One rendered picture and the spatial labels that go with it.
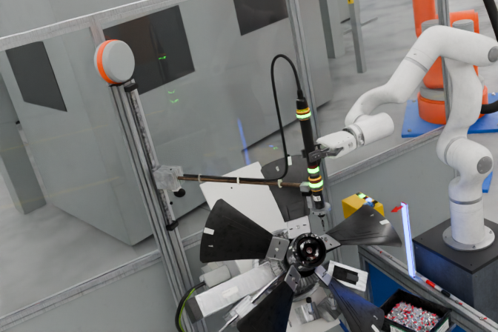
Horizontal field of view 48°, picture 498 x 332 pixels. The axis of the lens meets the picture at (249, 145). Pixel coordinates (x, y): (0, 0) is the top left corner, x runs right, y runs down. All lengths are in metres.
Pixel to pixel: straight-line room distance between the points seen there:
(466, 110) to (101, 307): 1.69
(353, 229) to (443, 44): 0.70
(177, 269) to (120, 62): 0.90
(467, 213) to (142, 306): 1.43
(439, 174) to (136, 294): 1.76
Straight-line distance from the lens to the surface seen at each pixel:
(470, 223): 2.30
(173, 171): 2.16
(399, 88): 1.94
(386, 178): 3.06
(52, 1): 4.09
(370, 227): 2.08
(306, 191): 1.90
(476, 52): 2.01
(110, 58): 2.08
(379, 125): 1.93
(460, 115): 2.13
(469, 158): 2.12
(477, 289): 2.30
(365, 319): 1.99
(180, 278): 2.46
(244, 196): 2.20
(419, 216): 3.31
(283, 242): 1.93
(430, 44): 1.97
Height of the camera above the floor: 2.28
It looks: 22 degrees down
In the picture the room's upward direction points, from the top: 13 degrees counter-clockwise
